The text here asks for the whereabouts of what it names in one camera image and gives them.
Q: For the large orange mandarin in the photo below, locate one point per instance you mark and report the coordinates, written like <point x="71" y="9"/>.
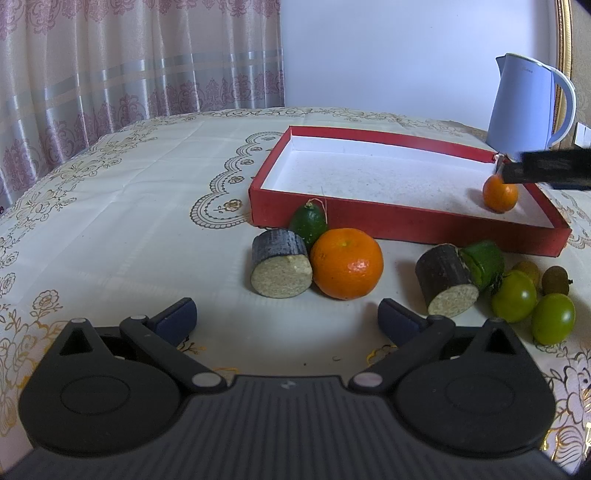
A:
<point x="347" y="263"/>

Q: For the red shallow cardboard box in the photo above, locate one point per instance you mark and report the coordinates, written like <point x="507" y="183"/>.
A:
<point x="400" y="187"/>

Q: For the blue electric kettle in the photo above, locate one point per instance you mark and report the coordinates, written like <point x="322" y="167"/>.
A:
<point x="522" y="119"/>

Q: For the green cucumber end with stem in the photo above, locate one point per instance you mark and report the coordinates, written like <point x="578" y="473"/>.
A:
<point x="310" y="221"/>

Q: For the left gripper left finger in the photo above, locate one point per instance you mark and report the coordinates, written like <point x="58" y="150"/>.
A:
<point x="103" y="390"/>

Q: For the gold picture frame edge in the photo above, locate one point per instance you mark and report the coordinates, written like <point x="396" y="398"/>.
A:
<point x="564" y="38"/>

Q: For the green tomato fruit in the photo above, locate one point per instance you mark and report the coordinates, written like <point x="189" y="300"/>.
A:
<point x="513" y="296"/>
<point x="553" y="319"/>

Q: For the cream floral tablecloth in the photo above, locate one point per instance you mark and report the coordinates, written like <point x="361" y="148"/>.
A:
<point x="160" y="211"/>

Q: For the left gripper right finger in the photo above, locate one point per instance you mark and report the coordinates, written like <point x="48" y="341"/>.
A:
<point x="471" y="391"/>

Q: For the white wall switch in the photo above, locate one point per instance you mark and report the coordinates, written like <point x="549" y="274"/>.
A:
<point x="582" y="136"/>

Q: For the green cucumber cut piece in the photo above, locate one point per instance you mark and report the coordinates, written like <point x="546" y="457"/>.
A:
<point x="485" y="262"/>

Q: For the small orange mandarin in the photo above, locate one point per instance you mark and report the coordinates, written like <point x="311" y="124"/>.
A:
<point x="499" y="196"/>

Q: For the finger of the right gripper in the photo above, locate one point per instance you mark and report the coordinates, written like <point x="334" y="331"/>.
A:
<point x="560" y="169"/>

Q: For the pink floral curtain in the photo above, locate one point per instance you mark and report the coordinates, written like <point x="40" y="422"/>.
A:
<point x="73" y="71"/>

